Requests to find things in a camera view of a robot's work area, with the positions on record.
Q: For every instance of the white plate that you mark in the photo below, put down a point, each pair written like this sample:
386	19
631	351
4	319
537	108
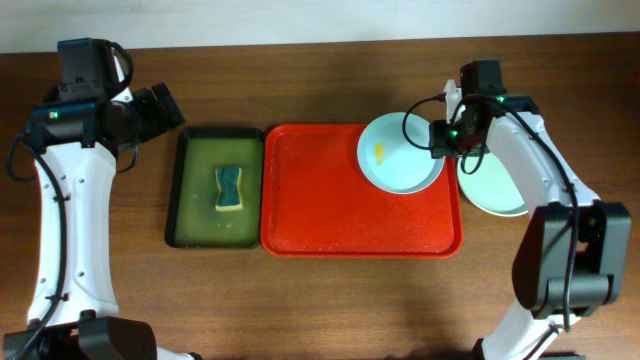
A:
503	207

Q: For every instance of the dark green tray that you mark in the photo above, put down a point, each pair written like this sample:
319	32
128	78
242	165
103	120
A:
193	221

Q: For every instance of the green and yellow sponge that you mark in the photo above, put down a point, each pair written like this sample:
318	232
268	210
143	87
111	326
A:
228	182

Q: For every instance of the pale green plate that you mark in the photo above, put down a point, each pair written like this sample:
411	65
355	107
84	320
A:
490	180

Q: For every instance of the light blue plate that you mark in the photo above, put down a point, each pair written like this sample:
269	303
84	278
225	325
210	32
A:
390	162

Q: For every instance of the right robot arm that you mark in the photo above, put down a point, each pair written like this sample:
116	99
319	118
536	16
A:
572	256

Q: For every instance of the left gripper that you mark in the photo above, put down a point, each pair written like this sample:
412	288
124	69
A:
151	111

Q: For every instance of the red plastic tray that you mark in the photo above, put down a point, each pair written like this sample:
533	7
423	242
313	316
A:
316	202

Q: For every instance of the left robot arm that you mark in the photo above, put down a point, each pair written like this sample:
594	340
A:
75	137

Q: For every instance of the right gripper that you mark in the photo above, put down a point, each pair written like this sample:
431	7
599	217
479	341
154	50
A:
436	141

